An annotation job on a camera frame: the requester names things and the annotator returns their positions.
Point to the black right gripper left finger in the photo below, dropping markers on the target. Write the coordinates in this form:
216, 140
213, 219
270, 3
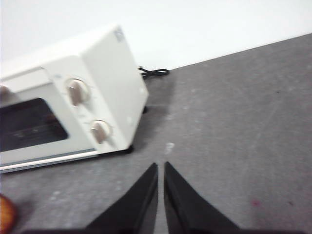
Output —
136, 207

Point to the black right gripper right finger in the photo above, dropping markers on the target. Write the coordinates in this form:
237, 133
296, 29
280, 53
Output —
185, 207

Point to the red yellow apple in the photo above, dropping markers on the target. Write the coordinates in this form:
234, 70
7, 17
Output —
6, 212

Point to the oven timer knob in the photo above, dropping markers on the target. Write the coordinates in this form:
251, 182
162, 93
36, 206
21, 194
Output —
100, 131

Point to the oven temperature knob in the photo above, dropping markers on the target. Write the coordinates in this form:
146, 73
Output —
76, 91

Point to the cream toaster oven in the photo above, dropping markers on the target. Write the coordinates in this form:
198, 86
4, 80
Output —
109, 73

